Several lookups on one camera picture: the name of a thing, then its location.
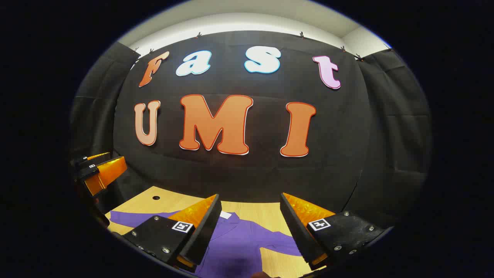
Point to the black backdrop cloth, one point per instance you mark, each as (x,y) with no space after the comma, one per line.
(251,173)

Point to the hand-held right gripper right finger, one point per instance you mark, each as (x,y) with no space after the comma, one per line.
(297,231)

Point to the purple shirt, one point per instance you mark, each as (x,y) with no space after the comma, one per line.
(247,239)

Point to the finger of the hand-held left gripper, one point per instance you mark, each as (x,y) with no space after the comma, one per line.
(96,156)
(110,172)

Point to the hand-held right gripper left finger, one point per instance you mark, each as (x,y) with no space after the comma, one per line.
(206,227)

